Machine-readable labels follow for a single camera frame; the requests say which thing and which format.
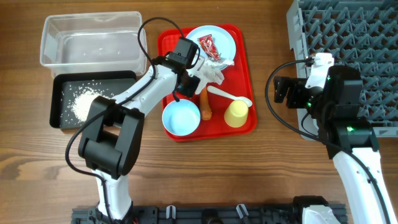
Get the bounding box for white tissue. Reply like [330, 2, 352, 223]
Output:
[193, 59, 234, 95]

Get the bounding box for red strawberry snack wrapper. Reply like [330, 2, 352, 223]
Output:
[197, 34, 221, 61]

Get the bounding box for orange carrot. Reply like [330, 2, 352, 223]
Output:
[200, 88, 212, 120]

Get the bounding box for light blue bowl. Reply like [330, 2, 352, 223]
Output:
[162, 99, 201, 136]

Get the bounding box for white rice pile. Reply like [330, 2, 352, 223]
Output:
[60, 80, 108, 124]

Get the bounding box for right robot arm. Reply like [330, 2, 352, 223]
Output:
[266, 65, 397, 223]

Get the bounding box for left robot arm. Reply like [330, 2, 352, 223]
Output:
[78, 54, 205, 223]

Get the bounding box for grey dishwasher rack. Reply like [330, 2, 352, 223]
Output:
[286, 1, 397, 138]

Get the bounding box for black waste tray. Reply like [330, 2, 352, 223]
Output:
[49, 70, 136, 129]

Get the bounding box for light blue plate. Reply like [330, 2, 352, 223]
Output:
[186, 25, 236, 61]

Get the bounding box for red serving tray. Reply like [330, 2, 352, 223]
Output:
[165, 24, 257, 142]

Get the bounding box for white plastic spoon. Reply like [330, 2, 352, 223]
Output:
[207, 86, 253, 107]

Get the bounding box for yellow plastic cup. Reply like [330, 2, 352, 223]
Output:
[224, 100, 249, 128]

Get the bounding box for clear plastic bin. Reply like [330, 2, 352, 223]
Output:
[40, 11, 147, 77]

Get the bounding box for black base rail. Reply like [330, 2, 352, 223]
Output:
[71, 195, 348, 224]

